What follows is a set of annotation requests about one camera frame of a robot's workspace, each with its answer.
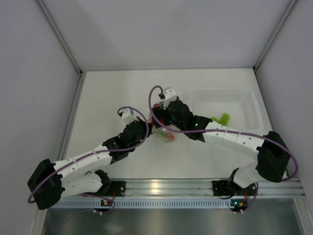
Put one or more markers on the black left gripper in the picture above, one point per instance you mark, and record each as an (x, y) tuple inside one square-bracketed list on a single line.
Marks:
[(145, 129)]

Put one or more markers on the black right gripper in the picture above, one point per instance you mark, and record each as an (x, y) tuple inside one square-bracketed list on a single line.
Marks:
[(159, 112)]

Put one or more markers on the clear zip top bag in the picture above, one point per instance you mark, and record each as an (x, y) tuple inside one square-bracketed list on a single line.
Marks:
[(157, 130)]

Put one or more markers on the green fake grapes bunch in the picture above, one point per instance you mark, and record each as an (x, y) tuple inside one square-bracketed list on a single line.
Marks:
[(223, 120)]

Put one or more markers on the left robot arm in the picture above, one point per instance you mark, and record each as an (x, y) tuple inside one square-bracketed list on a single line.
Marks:
[(52, 181)]

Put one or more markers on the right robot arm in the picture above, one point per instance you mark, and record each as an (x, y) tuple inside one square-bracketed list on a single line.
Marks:
[(269, 153)]

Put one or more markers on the fake watermelon slice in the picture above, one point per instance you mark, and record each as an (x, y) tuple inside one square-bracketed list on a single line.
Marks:
[(166, 136)]

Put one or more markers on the white perforated plastic basket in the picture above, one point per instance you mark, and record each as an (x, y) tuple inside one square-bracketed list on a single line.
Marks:
[(240, 105)]

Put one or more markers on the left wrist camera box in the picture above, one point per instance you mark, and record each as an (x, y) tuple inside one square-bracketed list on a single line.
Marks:
[(127, 115)]

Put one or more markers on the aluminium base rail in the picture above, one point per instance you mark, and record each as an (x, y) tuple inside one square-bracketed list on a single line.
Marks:
[(202, 188)]

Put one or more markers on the grey slotted cable duct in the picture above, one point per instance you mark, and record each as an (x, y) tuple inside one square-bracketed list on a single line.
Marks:
[(89, 203)]

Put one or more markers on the aluminium frame post left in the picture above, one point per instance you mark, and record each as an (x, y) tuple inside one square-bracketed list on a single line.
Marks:
[(58, 34)]

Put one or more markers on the aluminium frame post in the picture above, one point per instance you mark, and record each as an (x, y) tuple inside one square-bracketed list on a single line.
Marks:
[(276, 31), (58, 34)]

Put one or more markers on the aluminium frame post right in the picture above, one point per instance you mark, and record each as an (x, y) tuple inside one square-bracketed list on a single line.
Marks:
[(276, 31)]

